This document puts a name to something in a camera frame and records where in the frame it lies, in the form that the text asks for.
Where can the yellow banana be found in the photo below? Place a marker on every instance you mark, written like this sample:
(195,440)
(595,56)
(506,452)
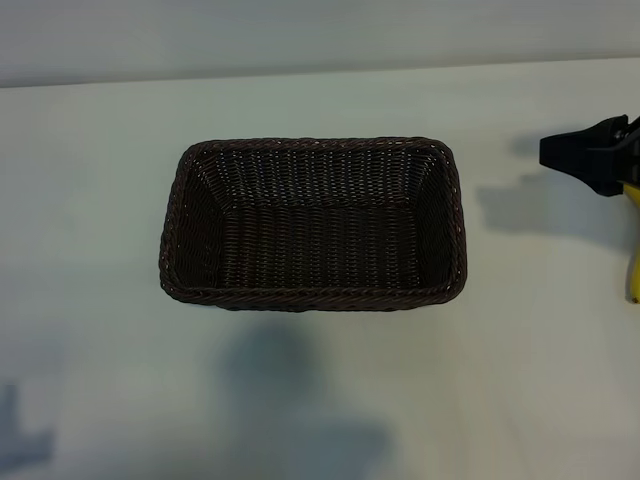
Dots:
(635,270)

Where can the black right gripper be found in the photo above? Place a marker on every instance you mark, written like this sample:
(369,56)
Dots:
(634,160)

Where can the dark brown woven wicker basket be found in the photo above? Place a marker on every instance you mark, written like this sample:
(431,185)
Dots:
(310,235)

